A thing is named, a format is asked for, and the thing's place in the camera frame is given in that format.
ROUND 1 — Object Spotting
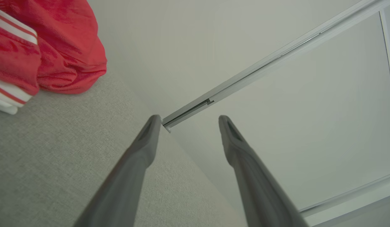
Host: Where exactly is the red basketball jersey number 23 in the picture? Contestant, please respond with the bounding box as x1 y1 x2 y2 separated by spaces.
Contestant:
0 6 42 115

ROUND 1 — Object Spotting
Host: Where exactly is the white wall frame rail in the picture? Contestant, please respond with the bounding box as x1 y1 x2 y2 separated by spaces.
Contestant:
300 171 390 227

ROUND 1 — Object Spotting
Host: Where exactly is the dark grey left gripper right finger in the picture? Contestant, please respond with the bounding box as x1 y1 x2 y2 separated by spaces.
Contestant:
218 115 310 227

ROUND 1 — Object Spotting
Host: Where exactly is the grey partition post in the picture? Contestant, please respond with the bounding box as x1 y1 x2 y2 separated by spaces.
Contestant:
162 0 390 129

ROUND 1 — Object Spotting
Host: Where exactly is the red basketball shorts white trim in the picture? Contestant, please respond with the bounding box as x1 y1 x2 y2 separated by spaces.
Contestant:
0 0 107 95

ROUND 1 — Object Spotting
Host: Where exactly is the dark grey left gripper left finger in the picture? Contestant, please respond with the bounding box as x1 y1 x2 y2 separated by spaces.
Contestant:
74 114 162 227

